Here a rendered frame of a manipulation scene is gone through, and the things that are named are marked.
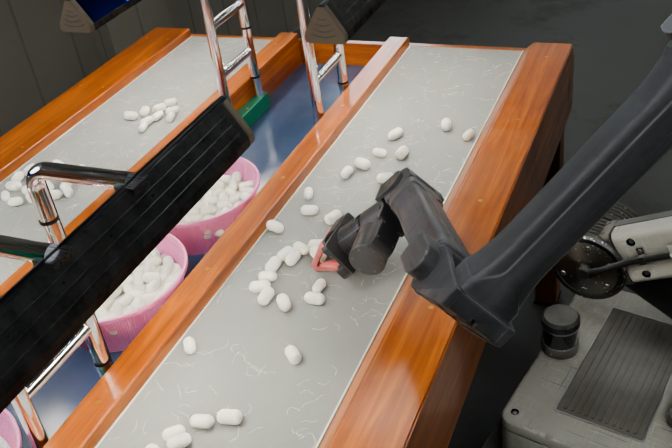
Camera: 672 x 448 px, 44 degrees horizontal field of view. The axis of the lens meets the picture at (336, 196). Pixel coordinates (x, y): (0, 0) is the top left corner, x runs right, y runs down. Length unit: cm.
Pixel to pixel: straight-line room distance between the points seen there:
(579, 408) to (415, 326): 40
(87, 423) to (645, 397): 93
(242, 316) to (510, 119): 74
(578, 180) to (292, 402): 60
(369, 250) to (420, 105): 75
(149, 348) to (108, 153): 74
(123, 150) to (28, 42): 124
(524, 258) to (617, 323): 93
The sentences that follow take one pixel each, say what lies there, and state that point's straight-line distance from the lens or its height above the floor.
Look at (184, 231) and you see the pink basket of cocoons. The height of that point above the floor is 75.
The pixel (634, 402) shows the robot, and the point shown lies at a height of 48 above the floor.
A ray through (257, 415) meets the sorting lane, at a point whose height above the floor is 74.
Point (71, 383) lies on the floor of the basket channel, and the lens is 145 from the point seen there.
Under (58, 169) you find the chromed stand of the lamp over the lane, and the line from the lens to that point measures 109.
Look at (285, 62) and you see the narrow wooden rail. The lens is 228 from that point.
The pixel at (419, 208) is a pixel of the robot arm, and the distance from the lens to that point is 109.
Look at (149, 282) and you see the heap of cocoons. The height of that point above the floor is 73.
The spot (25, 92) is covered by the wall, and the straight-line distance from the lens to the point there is 314.
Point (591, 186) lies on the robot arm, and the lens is 77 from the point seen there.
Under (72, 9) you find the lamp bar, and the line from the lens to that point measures 179.
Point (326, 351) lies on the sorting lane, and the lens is 127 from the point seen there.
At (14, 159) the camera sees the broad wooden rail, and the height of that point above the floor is 76.
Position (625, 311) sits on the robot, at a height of 48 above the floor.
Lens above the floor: 160
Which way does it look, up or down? 32 degrees down
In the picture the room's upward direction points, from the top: 8 degrees counter-clockwise
